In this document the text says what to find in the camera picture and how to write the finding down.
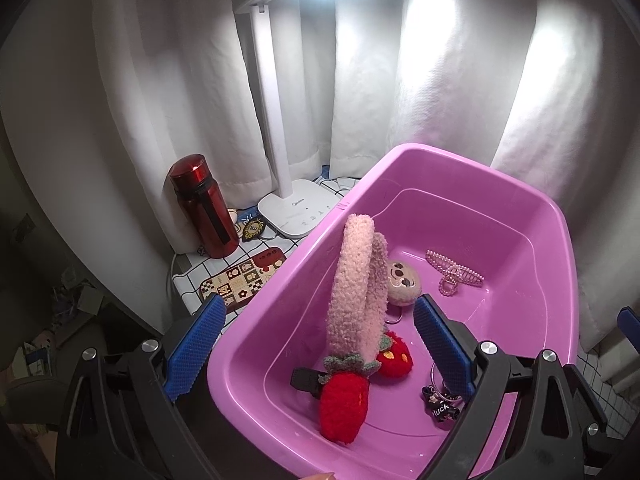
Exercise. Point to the white curtain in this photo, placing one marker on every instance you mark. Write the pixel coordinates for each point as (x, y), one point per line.
(450, 85)

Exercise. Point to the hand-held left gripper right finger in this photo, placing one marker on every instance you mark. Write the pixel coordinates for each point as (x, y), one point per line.
(442, 347)

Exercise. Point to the pearl hair claw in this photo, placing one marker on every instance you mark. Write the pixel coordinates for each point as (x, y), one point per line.
(462, 275)

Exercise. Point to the white desk lamp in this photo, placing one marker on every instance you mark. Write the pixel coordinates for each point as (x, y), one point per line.
(272, 110)

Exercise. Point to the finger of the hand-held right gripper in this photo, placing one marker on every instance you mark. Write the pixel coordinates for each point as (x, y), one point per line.
(629, 322)

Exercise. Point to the patterned brown coaster mat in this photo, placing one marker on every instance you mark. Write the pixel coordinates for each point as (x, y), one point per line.
(235, 280)

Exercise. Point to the small dark gold badge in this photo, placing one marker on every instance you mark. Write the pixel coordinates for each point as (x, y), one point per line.
(252, 230)

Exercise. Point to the pink plastic bin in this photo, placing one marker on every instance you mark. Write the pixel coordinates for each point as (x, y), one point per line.
(500, 240)

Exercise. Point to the black digital wristwatch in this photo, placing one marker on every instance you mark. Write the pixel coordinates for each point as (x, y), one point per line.
(305, 380)

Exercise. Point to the red thermos bottle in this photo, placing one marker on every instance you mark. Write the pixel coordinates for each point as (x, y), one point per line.
(205, 210)

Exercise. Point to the pink strawberry plush headband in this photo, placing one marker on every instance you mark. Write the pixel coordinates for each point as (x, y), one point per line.
(350, 285)

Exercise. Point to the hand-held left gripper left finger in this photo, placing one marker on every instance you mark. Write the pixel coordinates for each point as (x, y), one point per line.
(195, 350)

